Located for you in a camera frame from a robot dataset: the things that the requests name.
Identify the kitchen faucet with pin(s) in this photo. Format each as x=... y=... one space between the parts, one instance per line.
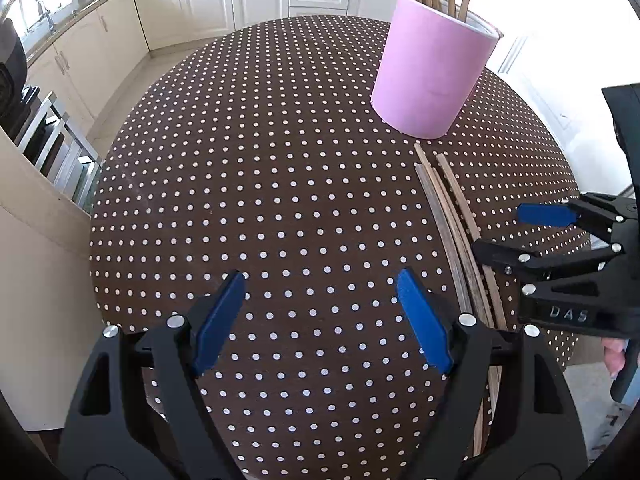
x=46 y=15

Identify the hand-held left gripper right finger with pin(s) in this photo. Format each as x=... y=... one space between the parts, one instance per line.
x=425 y=320

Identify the brown polka dot tablecloth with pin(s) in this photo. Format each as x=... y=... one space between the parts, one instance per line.
x=275 y=185

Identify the black air fryer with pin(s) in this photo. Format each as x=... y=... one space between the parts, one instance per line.
x=10 y=75

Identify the pink cylindrical utensil holder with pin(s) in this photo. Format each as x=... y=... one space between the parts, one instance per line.
x=430 y=70

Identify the person's right hand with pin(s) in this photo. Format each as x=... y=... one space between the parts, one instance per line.
x=612 y=357

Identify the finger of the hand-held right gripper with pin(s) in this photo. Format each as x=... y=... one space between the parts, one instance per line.
x=500 y=257
x=545 y=214

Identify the white door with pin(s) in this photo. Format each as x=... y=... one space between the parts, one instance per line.
x=550 y=60

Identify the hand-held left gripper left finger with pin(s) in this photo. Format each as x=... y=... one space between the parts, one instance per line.
x=217 y=320

